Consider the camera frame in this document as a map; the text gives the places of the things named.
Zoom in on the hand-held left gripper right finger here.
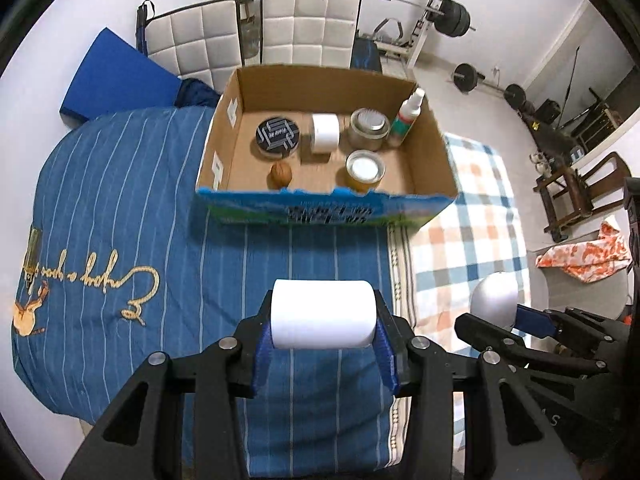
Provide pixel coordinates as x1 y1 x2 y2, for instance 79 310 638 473
372 290 576 480

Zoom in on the glass jar with white lid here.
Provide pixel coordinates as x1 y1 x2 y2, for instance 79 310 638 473
345 150 388 192

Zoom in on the glass jar with grey lid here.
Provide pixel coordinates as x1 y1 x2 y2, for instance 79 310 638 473
348 107 391 152

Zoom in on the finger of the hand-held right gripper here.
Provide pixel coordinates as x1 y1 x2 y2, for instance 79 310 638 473
515 304 632 347
454 312 601 376

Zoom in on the grey chair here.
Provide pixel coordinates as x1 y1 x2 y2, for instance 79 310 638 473
530 240 631 321

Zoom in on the blue foam mat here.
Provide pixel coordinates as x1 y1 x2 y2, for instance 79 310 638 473
60 27 181 123

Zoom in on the cardboard box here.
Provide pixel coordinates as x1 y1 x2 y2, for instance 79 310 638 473
195 64 460 228

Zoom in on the white spray bottle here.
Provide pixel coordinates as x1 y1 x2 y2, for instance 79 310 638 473
387 87 426 148

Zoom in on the black round tin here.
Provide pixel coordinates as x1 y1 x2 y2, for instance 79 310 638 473
254 117 302 158

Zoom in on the large white roll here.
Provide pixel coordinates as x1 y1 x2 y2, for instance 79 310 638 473
311 113 342 153

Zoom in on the translucent water jug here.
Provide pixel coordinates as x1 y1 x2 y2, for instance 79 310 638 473
240 0 262 61

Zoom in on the dark wooden chair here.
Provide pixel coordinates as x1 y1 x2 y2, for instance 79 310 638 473
532 152 633 238

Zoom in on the orange patterned cloth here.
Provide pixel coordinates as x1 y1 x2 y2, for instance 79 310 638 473
536 215 630 283

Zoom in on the dark blue cloth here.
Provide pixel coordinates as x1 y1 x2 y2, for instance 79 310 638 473
174 79 223 108

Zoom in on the white oval container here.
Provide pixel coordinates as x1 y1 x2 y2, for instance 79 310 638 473
470 271 521 331

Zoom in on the checked blanket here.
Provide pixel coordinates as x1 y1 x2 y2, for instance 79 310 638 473
387 132 531 466

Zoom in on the short barbell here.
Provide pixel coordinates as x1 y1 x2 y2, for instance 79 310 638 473
452 63 526 106

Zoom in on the long barbell with black plates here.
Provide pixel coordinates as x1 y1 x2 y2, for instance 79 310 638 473
236 0 476 38

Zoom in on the small white cylinder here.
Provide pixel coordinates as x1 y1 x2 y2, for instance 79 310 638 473
270 279 377 351

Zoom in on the black strap frame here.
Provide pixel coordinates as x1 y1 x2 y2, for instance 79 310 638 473
136 0 156 53

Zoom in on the white quilted chair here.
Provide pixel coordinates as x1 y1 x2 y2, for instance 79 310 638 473
145 0 245 93
260 0 362 68

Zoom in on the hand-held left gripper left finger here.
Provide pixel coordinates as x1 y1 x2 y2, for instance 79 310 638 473
60 290 276 480

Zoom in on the blue striped blanket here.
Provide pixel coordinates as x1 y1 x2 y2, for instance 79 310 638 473
10 107 401 478

